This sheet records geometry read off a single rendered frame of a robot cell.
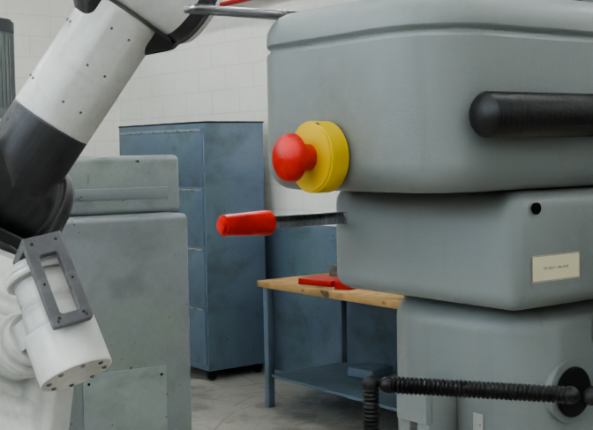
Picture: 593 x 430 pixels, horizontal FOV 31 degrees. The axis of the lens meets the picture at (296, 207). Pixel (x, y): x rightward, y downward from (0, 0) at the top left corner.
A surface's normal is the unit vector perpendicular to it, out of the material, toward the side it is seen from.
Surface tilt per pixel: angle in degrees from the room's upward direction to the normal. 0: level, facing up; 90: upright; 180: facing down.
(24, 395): 58
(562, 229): 90
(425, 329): 90
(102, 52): 103
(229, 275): 90
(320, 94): 90
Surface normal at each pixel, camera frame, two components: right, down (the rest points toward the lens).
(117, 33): 0.35, 0.27
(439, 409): 0.59, 0.04
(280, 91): -0.80, 0.04
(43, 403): 0.63, -0.51
